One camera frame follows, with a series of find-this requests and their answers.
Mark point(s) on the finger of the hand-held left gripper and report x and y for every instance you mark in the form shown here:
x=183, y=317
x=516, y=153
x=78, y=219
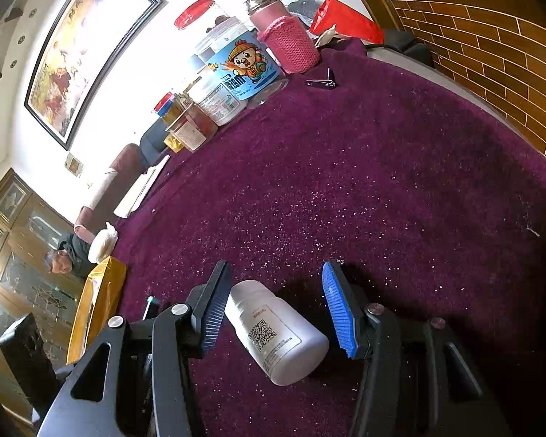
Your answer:
x=151, y=305

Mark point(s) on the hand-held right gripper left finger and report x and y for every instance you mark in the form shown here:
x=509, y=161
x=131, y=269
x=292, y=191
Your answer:
x=214, y=312

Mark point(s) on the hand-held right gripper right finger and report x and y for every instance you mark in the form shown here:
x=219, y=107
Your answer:
x=339, y=312

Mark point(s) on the white pill bottle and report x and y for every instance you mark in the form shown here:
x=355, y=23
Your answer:
x=273, y=327

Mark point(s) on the yellow wooden box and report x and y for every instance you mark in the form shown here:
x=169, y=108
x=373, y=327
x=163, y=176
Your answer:
x=100, y=300

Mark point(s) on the white plastic bag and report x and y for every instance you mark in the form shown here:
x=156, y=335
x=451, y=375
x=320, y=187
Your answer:
x=103, y=242

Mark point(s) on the wooden glass door wardrobe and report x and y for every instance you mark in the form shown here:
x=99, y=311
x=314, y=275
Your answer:
x=18, y=255

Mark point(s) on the white paper sheets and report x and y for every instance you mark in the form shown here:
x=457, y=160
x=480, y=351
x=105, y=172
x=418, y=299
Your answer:
x=141, y=186

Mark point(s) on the brown armchair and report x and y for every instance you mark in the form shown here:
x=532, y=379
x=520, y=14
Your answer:
x=104, y=182

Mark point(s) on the purple tablecloth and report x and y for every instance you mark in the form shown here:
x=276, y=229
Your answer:
x=368, y=168

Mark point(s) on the black sofa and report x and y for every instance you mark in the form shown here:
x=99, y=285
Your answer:
x=152, y=141

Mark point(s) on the clear container of red contents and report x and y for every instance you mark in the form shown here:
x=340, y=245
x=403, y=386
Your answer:
x=193, y=129

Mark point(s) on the small red lid jar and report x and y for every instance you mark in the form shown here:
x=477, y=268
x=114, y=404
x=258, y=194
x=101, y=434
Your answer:
x=168, y=109

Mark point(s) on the white label plastic jar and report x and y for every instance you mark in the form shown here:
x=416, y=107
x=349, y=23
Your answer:
x=218, y=102

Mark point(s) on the metal nail clipper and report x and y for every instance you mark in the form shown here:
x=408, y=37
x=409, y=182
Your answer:
x=322, y=82

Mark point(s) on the blue cartoon label jar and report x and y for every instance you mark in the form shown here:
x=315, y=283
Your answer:
x=245, y=68

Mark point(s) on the framed landscape painting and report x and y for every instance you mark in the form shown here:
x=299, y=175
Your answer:
x=82, y=50

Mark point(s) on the dark cloth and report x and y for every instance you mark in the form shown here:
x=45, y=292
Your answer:
x=405, y=48

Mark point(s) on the white paper scrap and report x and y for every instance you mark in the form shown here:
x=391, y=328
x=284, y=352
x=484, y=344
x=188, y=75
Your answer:
x=327, y=36

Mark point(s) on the pink knitted sleeve thermos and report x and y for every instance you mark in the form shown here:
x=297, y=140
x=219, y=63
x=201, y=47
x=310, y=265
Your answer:
x=286, y=41

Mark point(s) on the clear jar with red lid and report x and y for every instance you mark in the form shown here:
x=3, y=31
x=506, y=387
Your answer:
x=200, y=18

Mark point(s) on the red bag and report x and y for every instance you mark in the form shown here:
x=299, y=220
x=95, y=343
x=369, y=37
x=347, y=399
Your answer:
x=346, y=20

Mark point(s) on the brick pattern wooden cabinet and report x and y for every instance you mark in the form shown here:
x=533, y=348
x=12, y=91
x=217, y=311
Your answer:
x=482, y=41

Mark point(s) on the small framed wall picture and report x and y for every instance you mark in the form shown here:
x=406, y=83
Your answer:
x=73, y=164

